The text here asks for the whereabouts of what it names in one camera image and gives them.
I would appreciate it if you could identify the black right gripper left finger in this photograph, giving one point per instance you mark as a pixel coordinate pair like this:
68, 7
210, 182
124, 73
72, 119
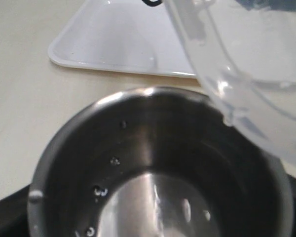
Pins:
13, 214

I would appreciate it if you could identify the clear plastic measuring pitcher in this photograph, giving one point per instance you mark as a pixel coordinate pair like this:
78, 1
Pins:
243, 53

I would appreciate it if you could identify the stainless steel cup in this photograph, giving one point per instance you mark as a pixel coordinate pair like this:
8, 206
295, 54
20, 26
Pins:
157, 162

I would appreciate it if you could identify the white plastic tray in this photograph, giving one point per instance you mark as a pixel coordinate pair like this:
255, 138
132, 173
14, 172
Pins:
121, 36

